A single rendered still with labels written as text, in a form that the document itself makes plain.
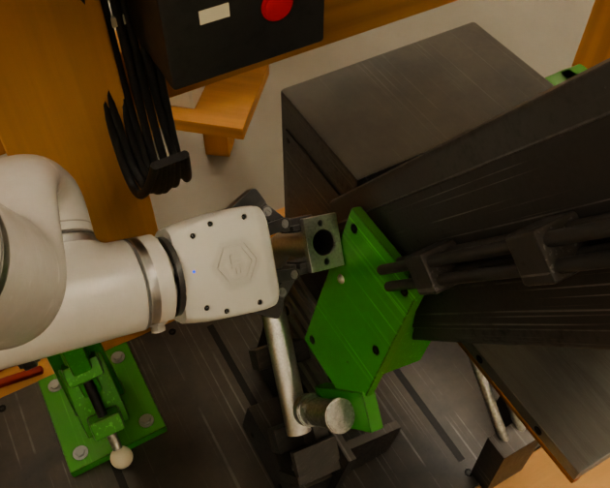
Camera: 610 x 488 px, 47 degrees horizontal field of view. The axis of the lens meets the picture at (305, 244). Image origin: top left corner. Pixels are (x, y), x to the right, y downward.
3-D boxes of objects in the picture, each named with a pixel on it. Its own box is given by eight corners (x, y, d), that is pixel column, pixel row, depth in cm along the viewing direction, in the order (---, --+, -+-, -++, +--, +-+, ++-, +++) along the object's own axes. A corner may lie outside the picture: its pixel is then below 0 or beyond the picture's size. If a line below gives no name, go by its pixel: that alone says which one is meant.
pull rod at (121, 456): (138, 466, 88) (129, 446, 83) (116, 476, 87) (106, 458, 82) (123, 429, 91) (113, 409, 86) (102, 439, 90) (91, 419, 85)
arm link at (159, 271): (159, 340, 60) (191, 330, 61) (137, 238, 59) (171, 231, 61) (129, 330, 67) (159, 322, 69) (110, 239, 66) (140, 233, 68)
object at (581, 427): (684, 411, 74) (696, 398, 72) (568, 485, 69) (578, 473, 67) (458, 180, 95) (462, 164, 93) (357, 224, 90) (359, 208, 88)
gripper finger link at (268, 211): (270, 238, 68) (326, 226, 72) (264, 206, 68) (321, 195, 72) (256, 238, 71) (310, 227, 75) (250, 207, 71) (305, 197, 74)
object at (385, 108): (505, 265, 111) (568, 95, 85) (343, 347, 102) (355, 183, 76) (437, 192, 121) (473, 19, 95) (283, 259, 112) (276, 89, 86)
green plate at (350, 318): (411, 394, 81) (484, 270, 67) (353, 418, 77) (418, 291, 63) (358, 321, 87) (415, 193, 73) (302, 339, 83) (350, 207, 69)
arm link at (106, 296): (106, 244, 67) (134, 337, 66) (-43, 275, 61) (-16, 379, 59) (128, 218, 60) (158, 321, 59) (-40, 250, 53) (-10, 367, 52)
